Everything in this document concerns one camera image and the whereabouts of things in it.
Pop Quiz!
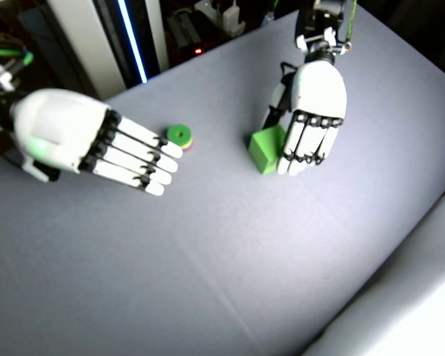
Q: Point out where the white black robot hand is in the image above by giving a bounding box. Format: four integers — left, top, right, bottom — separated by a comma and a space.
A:
12, 88, 185, 197
261, 59, 349, 177

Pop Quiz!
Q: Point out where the green cube block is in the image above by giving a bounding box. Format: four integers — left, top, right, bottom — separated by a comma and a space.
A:
247, 125, 289, 176

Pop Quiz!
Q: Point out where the rainbow ring stack toy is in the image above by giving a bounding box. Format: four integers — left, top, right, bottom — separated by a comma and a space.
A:
165, 124, 195, 153

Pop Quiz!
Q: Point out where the white cabinet panel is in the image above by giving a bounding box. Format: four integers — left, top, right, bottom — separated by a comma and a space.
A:
46, 0, 128, 100

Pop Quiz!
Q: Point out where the blue light strip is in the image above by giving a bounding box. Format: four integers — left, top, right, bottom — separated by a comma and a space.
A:
116, 0, 149, 85

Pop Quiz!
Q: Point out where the white power adapter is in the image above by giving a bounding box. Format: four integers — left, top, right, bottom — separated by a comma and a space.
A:
194, 0, 247, 37

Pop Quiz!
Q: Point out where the black device with red light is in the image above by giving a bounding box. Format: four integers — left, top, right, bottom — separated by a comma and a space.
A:
177, 39, 225, 62

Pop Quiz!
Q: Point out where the grey table cloth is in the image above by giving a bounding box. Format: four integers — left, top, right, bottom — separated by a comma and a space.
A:
0, 9, 445, 356

